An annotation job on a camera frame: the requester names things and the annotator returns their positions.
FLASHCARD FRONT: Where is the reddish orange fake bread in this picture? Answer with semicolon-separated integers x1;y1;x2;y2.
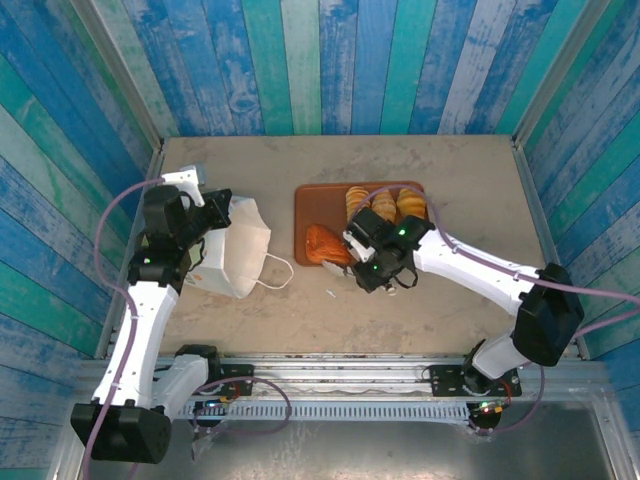
304;223;354;266

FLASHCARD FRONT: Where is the brown plastic tray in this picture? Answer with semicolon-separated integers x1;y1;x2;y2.
293;180;431;268

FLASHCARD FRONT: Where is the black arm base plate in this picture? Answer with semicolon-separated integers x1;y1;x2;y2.
197;363;255;399
429;363;522;399

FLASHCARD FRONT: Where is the aluminium mounting rail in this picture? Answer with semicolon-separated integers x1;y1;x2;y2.
77;352;609;401

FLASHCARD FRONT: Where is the aluminium corner post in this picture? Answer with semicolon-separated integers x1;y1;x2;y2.
513;0;614;147
69;0;165;151

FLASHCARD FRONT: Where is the pale brown fake croissant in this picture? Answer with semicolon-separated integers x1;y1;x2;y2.
370;187;399;222

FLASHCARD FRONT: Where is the grey metal sheet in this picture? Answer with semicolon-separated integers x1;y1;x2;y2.
79;417;616;480

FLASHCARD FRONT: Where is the clear plastic scrap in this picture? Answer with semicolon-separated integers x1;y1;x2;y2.
191;419;226;459

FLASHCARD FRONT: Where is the aluminium side rail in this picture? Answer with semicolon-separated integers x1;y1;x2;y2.
512;139;591;359
94;147;167;359

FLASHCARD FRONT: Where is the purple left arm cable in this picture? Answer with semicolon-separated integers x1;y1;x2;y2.
82;178;293;480

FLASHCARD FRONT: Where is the white floral paper bag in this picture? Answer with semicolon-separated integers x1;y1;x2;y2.
187;195;295;300

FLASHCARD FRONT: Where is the ridged spiral fake bread roll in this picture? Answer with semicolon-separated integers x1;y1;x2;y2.
345;185;372;224

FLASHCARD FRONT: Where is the grey slotted cable duct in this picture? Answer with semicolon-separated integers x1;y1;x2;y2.
172;401;474;421

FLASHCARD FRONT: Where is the golden orange fake croissant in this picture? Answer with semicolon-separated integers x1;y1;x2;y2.
396;187;428;221

